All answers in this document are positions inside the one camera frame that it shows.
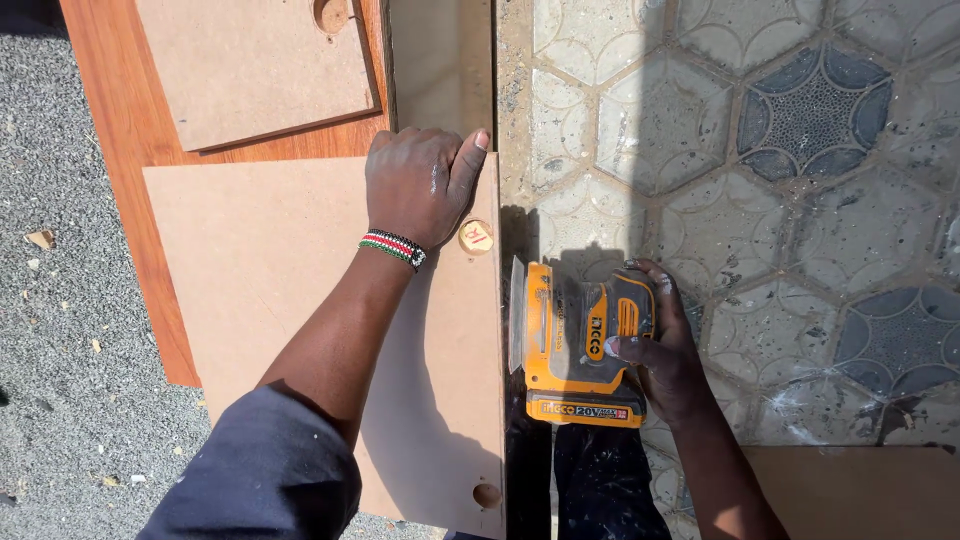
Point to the person's right hand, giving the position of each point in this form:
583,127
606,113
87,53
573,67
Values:
664,352

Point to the person's left hand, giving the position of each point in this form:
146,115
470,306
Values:
416,184

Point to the large brown fibreboard panel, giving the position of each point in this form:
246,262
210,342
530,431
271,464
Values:
315,337

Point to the pale beige board strip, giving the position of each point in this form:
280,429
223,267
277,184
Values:
442,64

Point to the person's dark trouser leg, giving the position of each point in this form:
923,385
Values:
604,480

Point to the small brown fibreboard panel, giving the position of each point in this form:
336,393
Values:
247,67

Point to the brown board piece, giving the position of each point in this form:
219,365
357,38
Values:
862,495

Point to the reddish wood-grain laminate board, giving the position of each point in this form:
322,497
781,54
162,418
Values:
131,142

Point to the wood chip scrap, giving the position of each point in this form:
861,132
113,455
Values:
41,238

